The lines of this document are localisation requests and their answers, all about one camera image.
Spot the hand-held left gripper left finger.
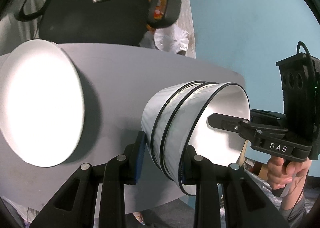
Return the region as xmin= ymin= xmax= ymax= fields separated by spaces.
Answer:
xmin=29 ymin=131 xmax=148 ymax=228

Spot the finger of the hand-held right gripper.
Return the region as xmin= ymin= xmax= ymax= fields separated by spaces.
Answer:
xmin=207 ymin=113 xmax=288 ymax=144
xmin=251 ymin=109 xmax=285 ymax=128

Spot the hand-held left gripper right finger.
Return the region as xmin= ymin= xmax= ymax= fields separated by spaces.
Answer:
xmin=179 ymin=146 xmax=290 ymax=228

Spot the white bowl black rim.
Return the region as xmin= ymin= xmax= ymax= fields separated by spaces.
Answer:
xmin=151 ymin=81 xmax=220 ymax=182
xmin=141 ymin=81 xmax=204 ymax=168
xmin=162 ymin=82 xmax=250 ymax=196

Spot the white plate black rim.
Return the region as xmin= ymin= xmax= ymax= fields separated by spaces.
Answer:
xmin=0 ymin=39 xmax=85 ymax=168

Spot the person's right forearm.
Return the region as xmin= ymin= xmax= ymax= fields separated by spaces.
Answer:
xmin=279 ymin=183 xmax=309 ymax=228

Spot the person's right hand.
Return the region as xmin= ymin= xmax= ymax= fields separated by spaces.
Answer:
xmin=267 ymin=154 xmax=312 ymax=191

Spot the brown cardboard piece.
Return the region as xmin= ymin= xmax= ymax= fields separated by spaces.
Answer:
xmin=237 ymin=140 xmax=270 ymax=180

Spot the crumpled white bag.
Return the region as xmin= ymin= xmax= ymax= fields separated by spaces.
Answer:
xmin=153 ymin=26 xmax=190 ymax=54

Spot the orange packet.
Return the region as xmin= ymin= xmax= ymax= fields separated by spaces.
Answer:
xmin=147 ymin=0 xmax=168 ymax=22

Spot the black office chair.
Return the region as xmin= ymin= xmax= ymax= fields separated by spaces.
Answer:
xmin=17 ymin=0 xmax=181 ymax=47

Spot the black cable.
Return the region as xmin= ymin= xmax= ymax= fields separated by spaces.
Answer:
xmin=296 ymin=41 xmax=317 ymax=128

